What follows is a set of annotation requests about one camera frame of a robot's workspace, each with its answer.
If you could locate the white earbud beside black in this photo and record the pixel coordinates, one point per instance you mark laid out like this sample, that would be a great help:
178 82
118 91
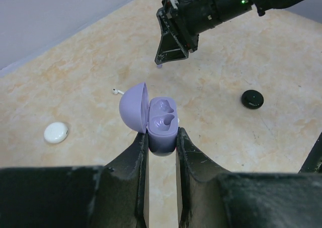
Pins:
117 91

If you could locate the black earbud case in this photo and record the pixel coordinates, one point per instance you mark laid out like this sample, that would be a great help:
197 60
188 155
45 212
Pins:
252 99

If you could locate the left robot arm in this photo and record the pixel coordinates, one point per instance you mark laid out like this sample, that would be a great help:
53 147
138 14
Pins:
117 194

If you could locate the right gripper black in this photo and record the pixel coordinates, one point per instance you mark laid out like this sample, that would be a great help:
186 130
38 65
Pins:
180 27

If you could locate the white earbud case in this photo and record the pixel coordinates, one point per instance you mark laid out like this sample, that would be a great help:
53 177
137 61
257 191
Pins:
56 132

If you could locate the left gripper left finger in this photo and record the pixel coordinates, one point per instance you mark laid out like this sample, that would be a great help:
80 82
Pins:
113 195

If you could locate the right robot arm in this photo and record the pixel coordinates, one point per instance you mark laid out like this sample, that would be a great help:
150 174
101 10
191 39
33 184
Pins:
229 9

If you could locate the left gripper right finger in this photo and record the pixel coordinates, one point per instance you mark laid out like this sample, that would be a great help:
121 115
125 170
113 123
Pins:
210 196

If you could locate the purple earbud case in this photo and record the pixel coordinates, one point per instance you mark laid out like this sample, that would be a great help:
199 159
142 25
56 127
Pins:
157 118

